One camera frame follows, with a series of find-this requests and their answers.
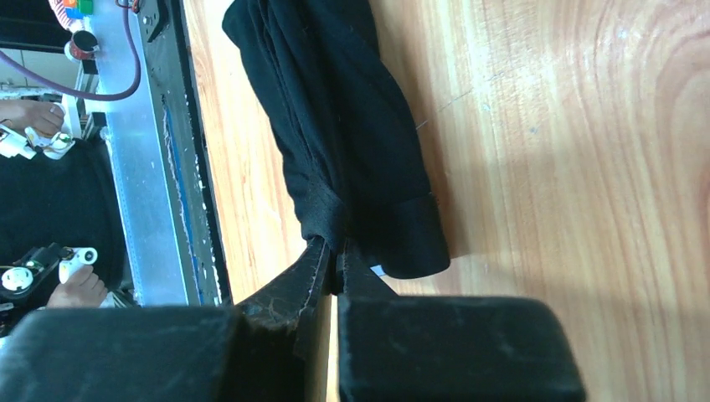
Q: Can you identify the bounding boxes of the person hand lower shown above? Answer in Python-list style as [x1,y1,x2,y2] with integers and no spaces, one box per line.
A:
[46,265,108,308]

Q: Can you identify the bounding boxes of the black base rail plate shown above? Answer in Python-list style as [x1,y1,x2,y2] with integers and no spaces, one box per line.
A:
[137,1,232,306]

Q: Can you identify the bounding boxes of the black Junhao underwear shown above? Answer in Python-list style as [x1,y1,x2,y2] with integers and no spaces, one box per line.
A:
[222,1,450,279]

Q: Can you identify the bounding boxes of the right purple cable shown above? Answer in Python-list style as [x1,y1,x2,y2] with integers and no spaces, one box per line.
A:
[0,0,143,103]

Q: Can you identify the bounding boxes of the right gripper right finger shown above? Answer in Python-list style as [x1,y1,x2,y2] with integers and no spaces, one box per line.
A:
[335,247,587,401]

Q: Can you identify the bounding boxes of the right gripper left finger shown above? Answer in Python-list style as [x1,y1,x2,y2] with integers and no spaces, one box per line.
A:
[1,238,333,401]

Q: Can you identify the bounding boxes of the person hand upper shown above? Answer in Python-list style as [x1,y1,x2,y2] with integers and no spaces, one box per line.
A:
[1,99,65,137]

